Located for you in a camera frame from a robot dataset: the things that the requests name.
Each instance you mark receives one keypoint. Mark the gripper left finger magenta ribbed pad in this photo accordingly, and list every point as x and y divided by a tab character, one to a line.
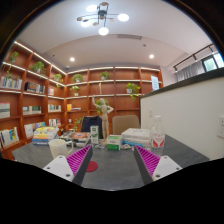
73	167

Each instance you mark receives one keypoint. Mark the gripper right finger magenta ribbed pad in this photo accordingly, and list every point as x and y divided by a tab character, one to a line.
153	167

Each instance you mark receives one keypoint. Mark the clear plastic water bottle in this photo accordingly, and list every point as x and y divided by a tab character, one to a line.
157	136

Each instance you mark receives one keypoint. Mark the red round coaster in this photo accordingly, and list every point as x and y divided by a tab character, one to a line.
92	166

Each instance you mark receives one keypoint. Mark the white plastic mug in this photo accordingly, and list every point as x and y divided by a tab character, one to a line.
60	147

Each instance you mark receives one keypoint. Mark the stack of white boxes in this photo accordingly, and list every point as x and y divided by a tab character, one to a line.
136	135

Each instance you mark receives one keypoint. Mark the green white milk carton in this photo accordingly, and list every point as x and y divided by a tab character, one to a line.
94	130

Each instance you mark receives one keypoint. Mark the stack of colourful books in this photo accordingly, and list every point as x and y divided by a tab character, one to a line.
43	135

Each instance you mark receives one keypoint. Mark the green white tissue box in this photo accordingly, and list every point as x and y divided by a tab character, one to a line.
114	142

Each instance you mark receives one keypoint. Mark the dark blue office chair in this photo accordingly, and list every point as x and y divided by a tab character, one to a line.
89	121

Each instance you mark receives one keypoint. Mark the beige office chair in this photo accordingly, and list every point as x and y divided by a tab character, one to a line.
124	122

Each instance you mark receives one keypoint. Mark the wooden artist mannequin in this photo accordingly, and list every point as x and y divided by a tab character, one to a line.
105	111

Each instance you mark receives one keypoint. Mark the potted green plant on shelf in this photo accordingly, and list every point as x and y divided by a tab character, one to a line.
133	90

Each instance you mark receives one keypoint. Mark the grey window curtain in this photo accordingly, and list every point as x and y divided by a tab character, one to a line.
190	71

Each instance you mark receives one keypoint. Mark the ceiling chandelier with round lamps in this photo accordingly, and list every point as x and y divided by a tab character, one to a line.
100	13

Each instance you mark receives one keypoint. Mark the white partition wall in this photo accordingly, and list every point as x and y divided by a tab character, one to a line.
191	112

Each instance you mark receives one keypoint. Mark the white wall socket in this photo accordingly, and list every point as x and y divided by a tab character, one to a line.
220	132

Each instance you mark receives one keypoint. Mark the wooden wall bookshelf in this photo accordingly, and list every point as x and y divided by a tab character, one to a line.
34	90

